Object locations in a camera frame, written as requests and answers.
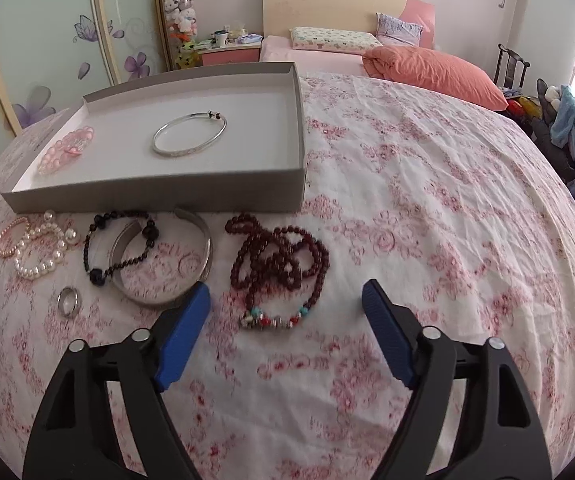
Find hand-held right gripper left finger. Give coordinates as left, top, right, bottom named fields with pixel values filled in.
left=22, top=282, right=213, bottom=480

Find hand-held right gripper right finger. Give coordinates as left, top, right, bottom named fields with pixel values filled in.
left=361, top=279, right=553, bottom=480

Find dark beaded bracelets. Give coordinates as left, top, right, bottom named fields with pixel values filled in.
left=108, top=207, right=214, bottom=309

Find white pearl bracelet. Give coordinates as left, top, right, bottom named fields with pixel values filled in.
left=14, top=210, right=69, bottom=281

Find dark red bead necklace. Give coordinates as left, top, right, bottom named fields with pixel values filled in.
left=224, top=212, right=331, bottom=332

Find black bead bracelet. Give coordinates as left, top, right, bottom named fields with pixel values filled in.
left=83, top=211, right=160, bottom=287

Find grey cardboard box tray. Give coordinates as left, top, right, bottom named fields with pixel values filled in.
left=1, top=61, right=308, bottom=215

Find pink floral bed sheet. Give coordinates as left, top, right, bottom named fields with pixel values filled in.
left=0, top=71, right=575, bottom=480

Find thin silver bangle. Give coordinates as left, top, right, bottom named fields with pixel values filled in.
left=151, top=110, right=228, bottom=157

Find floral sliding wardrobe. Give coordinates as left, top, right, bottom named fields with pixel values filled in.
left=0, top=0, right=168, bottom=186

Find folded orange duvet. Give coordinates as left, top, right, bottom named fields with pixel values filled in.
left=362, top=45, right=509, bottom=112

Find pink nightstand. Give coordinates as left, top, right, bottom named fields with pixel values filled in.
left=198, top=35, right=262, bottom=67

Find dark wooden chair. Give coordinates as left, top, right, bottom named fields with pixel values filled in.
left=492, top=44, right=531, bottom=92

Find patterned cream pillow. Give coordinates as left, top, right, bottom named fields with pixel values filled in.
left=290, top=26, right=379, bottom=56

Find purple floral pillow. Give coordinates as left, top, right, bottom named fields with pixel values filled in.
left=376, top=12, right=424, bottom=49

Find clear plush toy display tube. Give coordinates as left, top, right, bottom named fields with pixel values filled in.
left=161, top=0, right=200, bottom=72

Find cream and pink headboard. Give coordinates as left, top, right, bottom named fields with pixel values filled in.
left=262, top=0, right=437, bottom=51

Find pink bead bracelet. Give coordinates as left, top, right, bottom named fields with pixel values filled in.
left=0, top=216, right=31, bottom=260

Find silver ring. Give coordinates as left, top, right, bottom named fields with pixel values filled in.
left=57, top=286, right=83, bottom=318

